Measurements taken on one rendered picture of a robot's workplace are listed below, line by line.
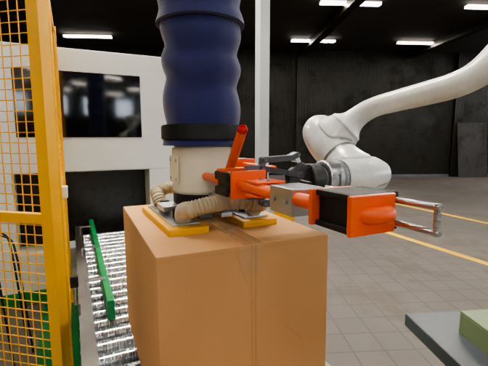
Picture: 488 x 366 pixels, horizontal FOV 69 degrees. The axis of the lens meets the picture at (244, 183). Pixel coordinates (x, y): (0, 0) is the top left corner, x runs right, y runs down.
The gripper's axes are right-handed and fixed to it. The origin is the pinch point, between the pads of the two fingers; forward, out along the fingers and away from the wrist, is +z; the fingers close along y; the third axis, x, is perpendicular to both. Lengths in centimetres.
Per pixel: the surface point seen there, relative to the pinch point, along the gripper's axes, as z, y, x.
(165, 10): 10.9, -40.8, 22.0
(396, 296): -200, 119, 126
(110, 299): 23, 56, 79
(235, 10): -5.9, -42.0, 17.6
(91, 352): 31, 61, 51
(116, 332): 21, 67, 71
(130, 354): 19, 66, 53
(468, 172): -1121, 99, 649
